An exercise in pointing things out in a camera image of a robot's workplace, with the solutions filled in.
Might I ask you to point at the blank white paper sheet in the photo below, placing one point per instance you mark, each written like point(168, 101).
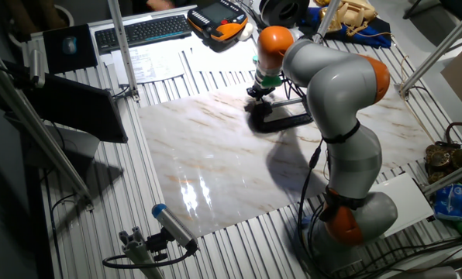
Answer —
point(223, 58)

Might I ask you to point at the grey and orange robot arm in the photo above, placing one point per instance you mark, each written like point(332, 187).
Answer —
point(339, 89)

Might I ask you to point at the black mouse pad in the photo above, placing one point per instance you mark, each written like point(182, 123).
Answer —
point(83, 50)

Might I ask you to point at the blue grey computer mouse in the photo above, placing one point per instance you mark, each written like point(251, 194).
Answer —
point(69, 45)

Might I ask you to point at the aluminium frame post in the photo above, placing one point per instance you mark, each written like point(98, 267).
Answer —
point(41, 143)
point(452, 176)
point(440, 50)
point(123, 50)
point(326, 19)

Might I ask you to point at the black filament spool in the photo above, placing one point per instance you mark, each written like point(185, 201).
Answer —
point(273, 13)

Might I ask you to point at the silver box camera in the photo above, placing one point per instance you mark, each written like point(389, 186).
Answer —
point(36, 69)

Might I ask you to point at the black computer keyboard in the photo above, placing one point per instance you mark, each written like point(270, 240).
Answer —
point(145, 31)

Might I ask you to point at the ornate brass antique object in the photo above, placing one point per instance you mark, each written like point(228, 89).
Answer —
point(442, 157)

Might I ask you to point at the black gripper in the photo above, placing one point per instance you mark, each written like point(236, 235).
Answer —
point(260, 91)

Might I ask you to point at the black metal C-clamp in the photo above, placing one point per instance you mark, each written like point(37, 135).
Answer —
point(285, 123)

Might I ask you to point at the orange black teach pendant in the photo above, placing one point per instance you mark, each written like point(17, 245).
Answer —
point(219, 23)

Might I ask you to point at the silver camera with blue end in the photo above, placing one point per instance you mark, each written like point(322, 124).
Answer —
point(173, 224)

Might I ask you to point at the grey monitor stand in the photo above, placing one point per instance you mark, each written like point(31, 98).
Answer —
point(76, 149)

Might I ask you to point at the printed paper sheet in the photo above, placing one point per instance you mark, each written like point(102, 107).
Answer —
point(149, 66)

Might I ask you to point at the white marble pattern board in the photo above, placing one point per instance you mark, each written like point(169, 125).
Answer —
point(215, 162)

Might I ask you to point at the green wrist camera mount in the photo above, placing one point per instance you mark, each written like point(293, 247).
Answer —
point(271, 81)

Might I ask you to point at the white flat panel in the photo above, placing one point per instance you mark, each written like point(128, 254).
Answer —
point(405, 201)

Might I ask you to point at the black flat monitor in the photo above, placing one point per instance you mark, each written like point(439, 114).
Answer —
point(76, 106)

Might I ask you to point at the bare person hand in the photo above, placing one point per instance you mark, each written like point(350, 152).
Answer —
point(160, 4)

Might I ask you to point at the blue cloth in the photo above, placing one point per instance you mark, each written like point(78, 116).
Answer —
point(370, 35)

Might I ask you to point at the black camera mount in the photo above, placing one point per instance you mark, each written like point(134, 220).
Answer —
point(157, 244)

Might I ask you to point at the blue plastic package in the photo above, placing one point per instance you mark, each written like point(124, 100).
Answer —
point(450, 203)

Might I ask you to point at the short aluminium profile stub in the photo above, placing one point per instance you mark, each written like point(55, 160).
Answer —
point(138, 255)

